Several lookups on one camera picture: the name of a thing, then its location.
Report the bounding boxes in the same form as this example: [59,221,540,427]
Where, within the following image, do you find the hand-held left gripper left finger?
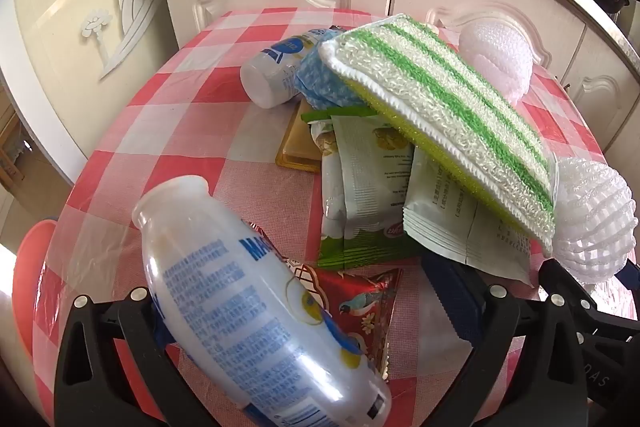
[54,288,241,427]

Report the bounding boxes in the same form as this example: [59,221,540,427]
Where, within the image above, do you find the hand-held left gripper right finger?
[410,251,588,427]

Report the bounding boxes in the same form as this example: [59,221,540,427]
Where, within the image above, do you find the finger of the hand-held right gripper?
[619,263,640,293]
[539,258,640,333]

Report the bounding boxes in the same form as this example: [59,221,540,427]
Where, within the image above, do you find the white plastic bottle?
[240,29,331,109]
[131,175,392,427]

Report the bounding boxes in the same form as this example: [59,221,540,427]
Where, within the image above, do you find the orange plastic basin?
[11,219,63,413]

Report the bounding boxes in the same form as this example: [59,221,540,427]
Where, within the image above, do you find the green striped sponge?
[319,14,558,258]

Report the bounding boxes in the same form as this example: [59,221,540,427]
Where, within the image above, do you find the white foam net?
[459,19,533,105]
[552,158,638,283]

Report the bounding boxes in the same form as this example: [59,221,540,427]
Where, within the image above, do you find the blue patterned cloth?
[294,54,371,110]

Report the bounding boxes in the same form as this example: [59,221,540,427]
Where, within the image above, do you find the white printed packet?
[402,147,533,285]

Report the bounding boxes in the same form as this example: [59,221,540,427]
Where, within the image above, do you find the red snack packet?
[242,222,403,380]

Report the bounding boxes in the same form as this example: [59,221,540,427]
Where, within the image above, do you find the green white snack packet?
[331,114,417,269]

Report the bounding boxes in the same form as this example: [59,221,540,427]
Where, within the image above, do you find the red checked tablecloth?
[32,9,640,427]

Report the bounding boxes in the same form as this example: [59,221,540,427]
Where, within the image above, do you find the yellow brown sponge block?
[276,99,323,172]

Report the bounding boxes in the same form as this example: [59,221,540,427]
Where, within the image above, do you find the frosted glass sliding door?
[0,0,176,188]

